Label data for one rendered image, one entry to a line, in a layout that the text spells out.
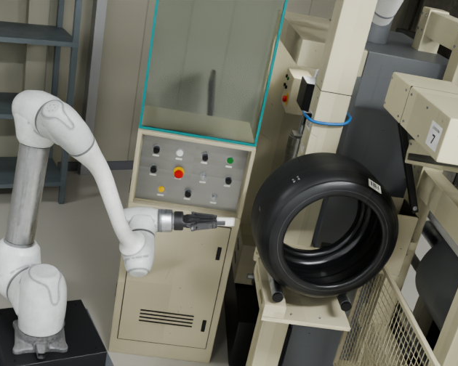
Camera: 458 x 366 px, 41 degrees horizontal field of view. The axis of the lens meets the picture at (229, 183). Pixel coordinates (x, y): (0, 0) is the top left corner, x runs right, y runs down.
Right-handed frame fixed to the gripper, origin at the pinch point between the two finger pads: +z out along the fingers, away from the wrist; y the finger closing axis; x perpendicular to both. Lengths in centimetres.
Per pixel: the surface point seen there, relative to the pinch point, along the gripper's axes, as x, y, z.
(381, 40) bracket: -58, 79, 75
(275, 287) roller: 24.7, -8.6, 20.5
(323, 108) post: -40, 24, 39
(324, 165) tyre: -25.8, -3.1, 35.8
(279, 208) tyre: -12.0, -11.4, 19.0
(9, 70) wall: 7, 259, -155
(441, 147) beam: -47, -37, 64
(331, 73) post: -54, 24, 41
